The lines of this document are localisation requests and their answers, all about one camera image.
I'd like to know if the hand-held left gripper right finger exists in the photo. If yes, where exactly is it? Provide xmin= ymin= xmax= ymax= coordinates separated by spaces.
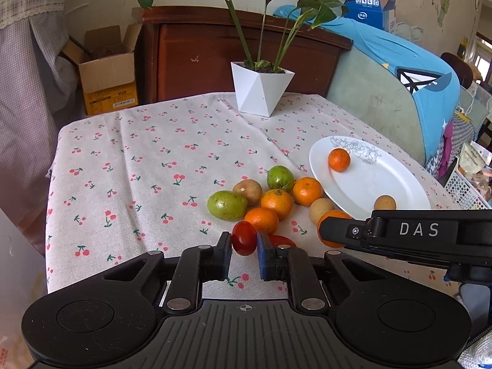
xmin=257 ymin=232 xmax=389 ymax=313

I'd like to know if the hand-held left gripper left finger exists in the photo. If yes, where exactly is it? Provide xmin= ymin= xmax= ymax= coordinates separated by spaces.
xmin=102 ymin=232 xmax=233 ymax=313

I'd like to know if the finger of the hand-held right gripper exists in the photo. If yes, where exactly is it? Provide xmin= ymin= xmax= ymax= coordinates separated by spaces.
xmin=317 ymin=216 xmax=386 ymax=247

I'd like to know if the orange mandarin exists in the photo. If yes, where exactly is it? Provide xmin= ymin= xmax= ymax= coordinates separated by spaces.
xmin=244 ymin=207 xmax=280 ymax=235
xmin=316 ymin=209 xmax=354 ymax=249
xmin=293 ymin=177 xmax=323 ymax=207
xmin=328 ymin=148 xmax=351 ymax=172
xmin=260 ymin=189 xmax=294 ymax=220

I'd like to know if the red cherry tomato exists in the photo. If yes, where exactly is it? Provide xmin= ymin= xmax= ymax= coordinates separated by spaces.
xmin=231 ymin=221 xmax=258 ymax=256
xmin=268 ymin=234 xmax=297 ymax=248

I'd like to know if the brown longan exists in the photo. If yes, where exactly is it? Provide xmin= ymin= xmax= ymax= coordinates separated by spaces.
xmin=309 ymin=197 xmax=330 ymax=225
xmin=374 ymin=195 xmax=397 ymax=211
xmin=232 ymin=179 xmax=263 ymax=207

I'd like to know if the white floral print plate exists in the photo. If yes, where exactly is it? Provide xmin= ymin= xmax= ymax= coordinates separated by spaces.
xmin=308 ymin=135 xmax=432 ymax=221

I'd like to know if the oblong green tomato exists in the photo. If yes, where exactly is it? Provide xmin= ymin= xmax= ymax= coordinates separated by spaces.
xmin=207 ymin=191 xmax=249 ymax=221

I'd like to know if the round green tomato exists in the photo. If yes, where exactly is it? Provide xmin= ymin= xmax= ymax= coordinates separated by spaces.
xmin=267 ymin=165 xmax=295 ymax=193

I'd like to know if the white perforated basket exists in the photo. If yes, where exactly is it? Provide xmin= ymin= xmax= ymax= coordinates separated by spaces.
xmin=446 ymin=165 xmax=492 ymax=210

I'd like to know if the magenta cloth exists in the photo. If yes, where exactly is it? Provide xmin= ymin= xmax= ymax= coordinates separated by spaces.
xmin=434 ymin=131 xmax=456 ymax=175

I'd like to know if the cream snack bag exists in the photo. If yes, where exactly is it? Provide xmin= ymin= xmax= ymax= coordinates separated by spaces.
xmin=459 ymin=142 xmax=492 ymax=173

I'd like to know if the grey checked blanket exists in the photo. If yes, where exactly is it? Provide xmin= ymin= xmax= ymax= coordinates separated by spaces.
xmin=442 ymin=112 xmax=478 ymax=152

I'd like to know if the cherry print tablecloth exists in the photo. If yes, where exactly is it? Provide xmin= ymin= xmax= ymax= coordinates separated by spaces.
xmin=45 ymin=91 xmax=467 ymax=296

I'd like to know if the green padded sofa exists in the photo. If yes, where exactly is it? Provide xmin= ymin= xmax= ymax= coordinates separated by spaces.
xmin=326 ymin=48 xmax=427 ymax=166

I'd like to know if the white faceted plant pot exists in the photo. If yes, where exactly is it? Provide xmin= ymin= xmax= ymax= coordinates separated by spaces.
xmin=231 ymin=61 xmax=295 ymax=117

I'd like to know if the dark wooden chair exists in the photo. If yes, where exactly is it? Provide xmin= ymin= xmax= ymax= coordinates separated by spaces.
xmin=440 ymin=52 xmax=477 ymax=89

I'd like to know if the blue printed blanket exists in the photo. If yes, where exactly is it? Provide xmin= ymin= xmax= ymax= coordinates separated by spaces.
xmin=274 ymin=4 xmax=462 ymax=158

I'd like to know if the brown cardboard box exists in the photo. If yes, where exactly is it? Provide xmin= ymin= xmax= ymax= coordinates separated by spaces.
xmin=61 ymin=23 xmax=143 ymax=117

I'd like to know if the white printed bag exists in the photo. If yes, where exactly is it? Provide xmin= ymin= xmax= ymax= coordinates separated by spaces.
xmin=0 ymin=208 xmax=50 ymax=369

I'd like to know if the dark wooden cabinet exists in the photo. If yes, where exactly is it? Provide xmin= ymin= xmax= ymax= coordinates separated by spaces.
xmin=134 ymin=6 xmax=353 ymax=104

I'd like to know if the blue cardboard box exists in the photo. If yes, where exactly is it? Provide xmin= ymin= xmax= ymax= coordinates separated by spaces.
xmin=344 ymin=0 xmax=396 ymax=33

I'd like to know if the grey gingham curtain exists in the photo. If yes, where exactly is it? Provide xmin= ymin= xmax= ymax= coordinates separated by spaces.
xmin=0 ymin=0 xmax=83 ymax=247

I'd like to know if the white charging cable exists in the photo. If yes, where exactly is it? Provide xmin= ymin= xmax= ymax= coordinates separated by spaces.
xmin=457 ymin=85 xmax=492 ymax=118

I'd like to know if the plant wall sticker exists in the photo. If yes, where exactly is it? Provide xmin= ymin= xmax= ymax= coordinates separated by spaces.
xmin=436 ymin=0 xmax=451 ymax=27

